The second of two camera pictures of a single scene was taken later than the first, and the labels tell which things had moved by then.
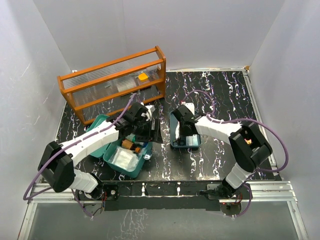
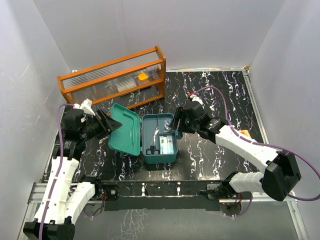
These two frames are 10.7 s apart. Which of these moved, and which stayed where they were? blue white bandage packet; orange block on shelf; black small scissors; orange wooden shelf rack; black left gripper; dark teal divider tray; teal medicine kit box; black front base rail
Moved: teal medicine kit box; black small scissors; black left gripper; dark teal divider tray; blue white bandage packet
Stayed: orange block on shelf; orange wooden shelf rack; black front base rail
